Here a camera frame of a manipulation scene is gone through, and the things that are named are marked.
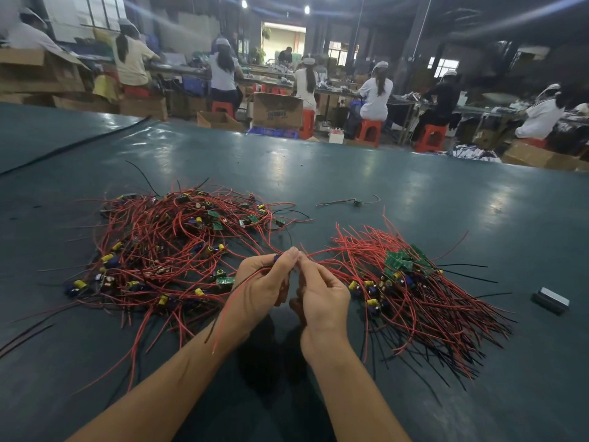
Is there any large open cardboard box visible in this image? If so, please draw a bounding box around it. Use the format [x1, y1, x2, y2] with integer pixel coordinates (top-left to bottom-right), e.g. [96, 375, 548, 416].
[0, 47, 88, 95]

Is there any sorted bundle of wired boards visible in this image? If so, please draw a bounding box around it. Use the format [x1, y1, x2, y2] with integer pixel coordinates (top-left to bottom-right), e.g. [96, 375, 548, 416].
[313, 211, 515, 381]

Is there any dark green table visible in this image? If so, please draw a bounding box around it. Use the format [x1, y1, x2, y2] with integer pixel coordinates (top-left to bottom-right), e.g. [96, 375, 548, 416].
[0, 103, 589, 442]

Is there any heap of black white items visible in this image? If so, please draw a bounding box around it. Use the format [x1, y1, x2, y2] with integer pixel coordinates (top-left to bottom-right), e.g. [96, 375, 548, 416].
[451, 144, 502, 163]

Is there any small black grey block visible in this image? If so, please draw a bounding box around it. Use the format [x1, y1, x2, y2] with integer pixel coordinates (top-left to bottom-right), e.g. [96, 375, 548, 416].
[532, 287, 571, 316]

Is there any person's left hand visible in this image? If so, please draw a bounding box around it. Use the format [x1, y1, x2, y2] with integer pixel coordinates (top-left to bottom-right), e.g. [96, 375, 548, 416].
[216, 246, 303, 351]

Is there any pile of red-wired boards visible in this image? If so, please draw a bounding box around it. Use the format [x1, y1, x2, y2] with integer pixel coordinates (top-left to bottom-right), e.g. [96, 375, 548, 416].
[0, 174, 314, 392]

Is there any blue plastic crate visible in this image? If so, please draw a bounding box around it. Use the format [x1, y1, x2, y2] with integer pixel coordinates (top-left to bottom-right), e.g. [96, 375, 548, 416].
[248, 126, 302, 140]

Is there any person's left forearm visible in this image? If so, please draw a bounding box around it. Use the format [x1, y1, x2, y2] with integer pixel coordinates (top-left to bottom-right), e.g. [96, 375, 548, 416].
[66, 328, 242, 442]

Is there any person's right forearm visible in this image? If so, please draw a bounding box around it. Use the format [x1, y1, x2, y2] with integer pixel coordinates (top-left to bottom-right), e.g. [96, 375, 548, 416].
[306, 349, 414, 442]

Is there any red wire with yellow connector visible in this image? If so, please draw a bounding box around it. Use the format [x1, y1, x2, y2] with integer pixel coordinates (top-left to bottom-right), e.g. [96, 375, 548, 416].
[202, 253, 283, 355]

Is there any person's right hand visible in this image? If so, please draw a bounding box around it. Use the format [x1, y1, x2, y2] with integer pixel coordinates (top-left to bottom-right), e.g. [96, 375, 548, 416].
[289, 254, 353, 369]

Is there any lone wired component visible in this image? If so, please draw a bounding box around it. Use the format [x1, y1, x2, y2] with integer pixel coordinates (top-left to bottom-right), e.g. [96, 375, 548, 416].
[320, 194, 382, 210]

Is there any yellow sack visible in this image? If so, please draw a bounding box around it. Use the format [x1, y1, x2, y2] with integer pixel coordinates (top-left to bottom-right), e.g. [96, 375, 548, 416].
[93, 75, 121, 102]

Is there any grid window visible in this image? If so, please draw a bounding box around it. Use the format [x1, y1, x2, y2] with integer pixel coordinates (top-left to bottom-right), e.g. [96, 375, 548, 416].
[75, 0, 128, 31]

